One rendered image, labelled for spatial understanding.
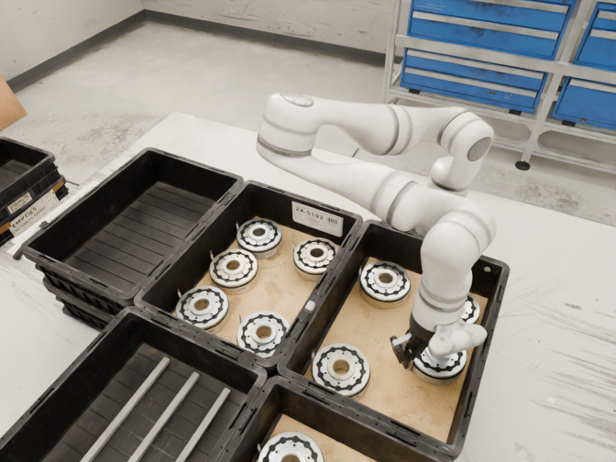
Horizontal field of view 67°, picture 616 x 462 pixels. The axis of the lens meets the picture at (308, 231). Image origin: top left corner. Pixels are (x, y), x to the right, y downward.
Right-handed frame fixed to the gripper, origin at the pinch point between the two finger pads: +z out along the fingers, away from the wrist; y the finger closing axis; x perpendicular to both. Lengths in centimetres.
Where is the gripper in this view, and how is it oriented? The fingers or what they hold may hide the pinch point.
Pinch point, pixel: (421, 357)
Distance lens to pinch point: 89.2
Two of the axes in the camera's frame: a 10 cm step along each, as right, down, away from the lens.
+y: -9.5, 2.3, -2.2
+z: 0.1, 7.0, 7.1
